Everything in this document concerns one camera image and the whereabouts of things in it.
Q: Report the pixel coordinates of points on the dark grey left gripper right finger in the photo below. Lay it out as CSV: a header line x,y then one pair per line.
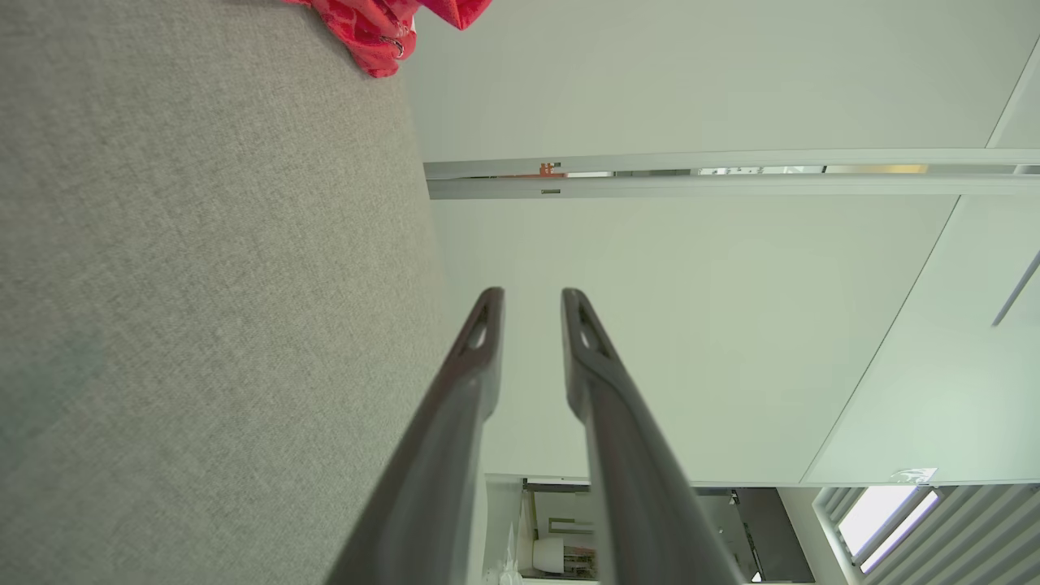
x,y
634,471

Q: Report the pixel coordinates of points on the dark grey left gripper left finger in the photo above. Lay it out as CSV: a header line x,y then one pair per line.
x,y
443,455

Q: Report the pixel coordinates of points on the white round pot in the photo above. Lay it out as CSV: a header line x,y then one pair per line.
x,y
548,554

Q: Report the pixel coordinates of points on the white ceiling light panel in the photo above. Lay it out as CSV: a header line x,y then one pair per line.
x,y
881,520

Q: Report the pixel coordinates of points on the grey fabric sofa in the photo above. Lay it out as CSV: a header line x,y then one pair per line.
x,y
203,284

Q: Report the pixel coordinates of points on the orange red door fitting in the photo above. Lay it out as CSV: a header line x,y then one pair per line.
x,y
548,170

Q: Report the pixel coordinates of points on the red white basketball shorts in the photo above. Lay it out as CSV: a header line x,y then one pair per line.
x,y
370,28

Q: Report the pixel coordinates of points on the grey aluminium door frame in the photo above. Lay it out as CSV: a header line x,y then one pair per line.
x,y
731,186

